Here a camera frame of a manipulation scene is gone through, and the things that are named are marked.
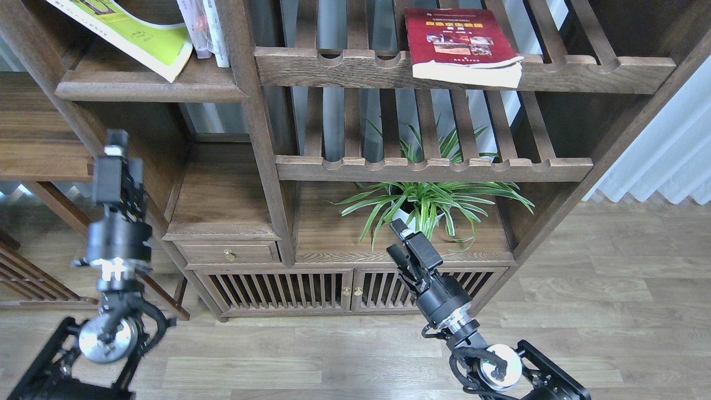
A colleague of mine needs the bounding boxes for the white pleated curtain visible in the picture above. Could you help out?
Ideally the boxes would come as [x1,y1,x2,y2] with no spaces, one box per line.
[584,59,710,205]

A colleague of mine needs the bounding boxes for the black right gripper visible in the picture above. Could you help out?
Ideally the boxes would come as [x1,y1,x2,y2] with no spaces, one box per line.
[387,219,472,328]

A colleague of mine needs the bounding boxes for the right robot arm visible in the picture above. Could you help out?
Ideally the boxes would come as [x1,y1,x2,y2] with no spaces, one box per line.
[388,219,590,399]

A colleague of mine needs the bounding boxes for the white lavender book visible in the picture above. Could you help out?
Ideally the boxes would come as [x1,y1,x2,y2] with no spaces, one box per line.
[176,1,212,59]

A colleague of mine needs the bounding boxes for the dark wooden bookshelf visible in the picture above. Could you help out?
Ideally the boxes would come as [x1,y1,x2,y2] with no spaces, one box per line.
[2,1,709,321]

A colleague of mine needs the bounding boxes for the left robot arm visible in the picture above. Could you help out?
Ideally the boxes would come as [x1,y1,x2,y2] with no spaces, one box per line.
[8,129,176,399]

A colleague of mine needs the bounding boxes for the wooden side furniture left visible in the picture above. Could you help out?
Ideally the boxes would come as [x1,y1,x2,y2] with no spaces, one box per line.
[0,72,191,322]

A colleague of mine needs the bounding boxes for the green spider plant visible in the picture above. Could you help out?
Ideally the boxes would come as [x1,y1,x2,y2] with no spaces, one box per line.
[335,182,535,251]

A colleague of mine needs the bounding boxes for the red paperback book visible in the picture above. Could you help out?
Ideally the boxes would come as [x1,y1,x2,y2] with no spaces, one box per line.
[405,7,523,89]

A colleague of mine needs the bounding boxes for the upright white book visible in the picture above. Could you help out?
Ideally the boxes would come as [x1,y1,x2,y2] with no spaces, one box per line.
[203,1,231,68]

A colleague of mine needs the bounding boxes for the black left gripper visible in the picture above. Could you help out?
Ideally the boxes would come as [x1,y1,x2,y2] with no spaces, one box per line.
[73,129,152,268]

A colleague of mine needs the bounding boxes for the white plant pot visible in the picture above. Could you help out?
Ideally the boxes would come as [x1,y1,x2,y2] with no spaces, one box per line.
[391,201,444,239]

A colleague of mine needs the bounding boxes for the yellow green book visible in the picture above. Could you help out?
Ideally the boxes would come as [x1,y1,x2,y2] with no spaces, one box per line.
[49,1,193,83]

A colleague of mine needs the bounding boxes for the brass drawer knob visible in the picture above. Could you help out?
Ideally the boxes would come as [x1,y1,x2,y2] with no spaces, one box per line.
[223,249,236,262]

